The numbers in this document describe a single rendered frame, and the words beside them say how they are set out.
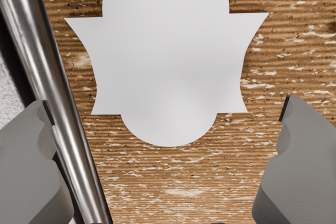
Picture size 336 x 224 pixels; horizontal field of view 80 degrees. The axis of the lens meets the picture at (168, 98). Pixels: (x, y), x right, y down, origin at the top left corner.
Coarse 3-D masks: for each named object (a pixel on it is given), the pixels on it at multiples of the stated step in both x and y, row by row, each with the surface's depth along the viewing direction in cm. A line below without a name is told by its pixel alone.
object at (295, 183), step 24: (288, 96) 10; (288, 120) 9; (312, 120) 8; (288, 144) 7; (312, 144) 7; (288, 168) 6; (312, 168) 6; (264, 192) 6; (288, 192) 6; (312, 192) 6; (264, 216) 6; (288, 216) 5; (312, 216) 5
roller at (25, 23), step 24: (0, 0) 15; (24, 0) 15; (24, 24) 15; (48, 24) 16; (24, 48) 16; (48, 48) 17; (24, 72) 18; (48, 72) 18; (48, 96) 19; (72, 96) 20; (72, 120) 21; (72, 144) 22; (72, 168) 24; (72, 192) 27; (96, 192) 27; (96, 216) 29
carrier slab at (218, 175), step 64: (64, 0) 13; (256, 0) 13; (320, 0) 13; (64, 64) 15; (256, 64) 15; (320, 64) 15; (256, 128) 18; (128, 192) 23; (192, 192) 23; (256, 192) 23
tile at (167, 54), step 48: (144, 0) 12; (192, 0) 12; (96, 48) 14; (144, 48) 14; (192, 48) 14; (240, 48) 14; (96, 96) 16; (144, 96) 16; (192, 96) 16; (240, 96) 15
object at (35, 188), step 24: (24, 120) 9; (48, 120) 11; (0, 144) 8; (24, 144) 8; (48, 144) 9; (0, 168) 7; (24, 168) 7; (48, 168) 7; (0, 192) 6; (24, 192) 6; (48, 192) 6; (0, 216) 5; (24, 216) 5; (48, 216) 6; (72, 216) 7
